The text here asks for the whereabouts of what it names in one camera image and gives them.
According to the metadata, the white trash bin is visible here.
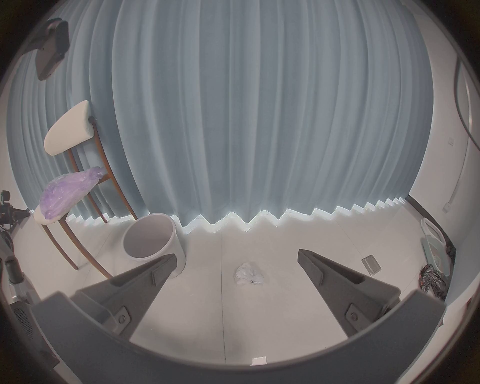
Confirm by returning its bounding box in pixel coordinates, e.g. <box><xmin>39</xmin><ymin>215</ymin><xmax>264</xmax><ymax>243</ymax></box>
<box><xmin>123</xmin><ymin>213</ymin><xmax>187</xmax><ymax>280</ymax></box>

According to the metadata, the crumpled black plastic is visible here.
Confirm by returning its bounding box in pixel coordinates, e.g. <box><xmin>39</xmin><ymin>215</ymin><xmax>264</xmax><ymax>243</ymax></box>
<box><xmin>419</xmin><ymin>263</ymin><xmax>451</xmax><ymax>301</ymax></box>

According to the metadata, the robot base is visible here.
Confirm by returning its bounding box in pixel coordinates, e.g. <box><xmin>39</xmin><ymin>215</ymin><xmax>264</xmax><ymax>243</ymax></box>
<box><xmin>9</xmin><ymin>300</ymin><xmax>62</xmax><ymax>372</ymax></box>

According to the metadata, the pale blue curtain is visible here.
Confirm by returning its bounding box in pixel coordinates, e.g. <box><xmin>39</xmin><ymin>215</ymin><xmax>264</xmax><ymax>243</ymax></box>
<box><xmin>7</xmin><ymin>0</ymin><xmax>436</xmax><ymax>233</ymax></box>

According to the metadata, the white cushioned wooden chair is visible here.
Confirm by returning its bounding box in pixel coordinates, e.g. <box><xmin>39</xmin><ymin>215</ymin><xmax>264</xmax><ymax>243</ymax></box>
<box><xmin>33</xmin><ymin>100</ymin><xmax>139</xmax><ymax>280</ymax></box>

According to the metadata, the crumpled white paper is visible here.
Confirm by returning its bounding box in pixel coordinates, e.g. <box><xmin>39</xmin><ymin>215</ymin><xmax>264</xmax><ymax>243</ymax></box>
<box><xmin>234</xmin><ymin>262</ymin><xmax>266</xmax><ymax>286</ymax></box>

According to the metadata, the purple plastic bag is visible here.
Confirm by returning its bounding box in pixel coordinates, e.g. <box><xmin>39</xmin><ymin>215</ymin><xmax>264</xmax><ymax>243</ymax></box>
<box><xmin>40</xmin><ymin>167</ymin><xmax>107</xmax><ymax>221</ymax></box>

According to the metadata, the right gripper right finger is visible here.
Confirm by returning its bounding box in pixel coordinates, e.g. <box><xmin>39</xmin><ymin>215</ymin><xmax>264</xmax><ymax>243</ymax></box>
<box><xmin>297</xmin><ymin>248</ymin><xmax>403</xmax><ymax>340</ymax></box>

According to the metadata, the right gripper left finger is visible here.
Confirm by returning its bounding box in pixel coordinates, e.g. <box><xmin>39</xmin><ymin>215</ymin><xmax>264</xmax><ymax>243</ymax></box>
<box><xmin>71</xmin><ymin>253</ymin><xmax>178</xmax><ymax>343</ymax></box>

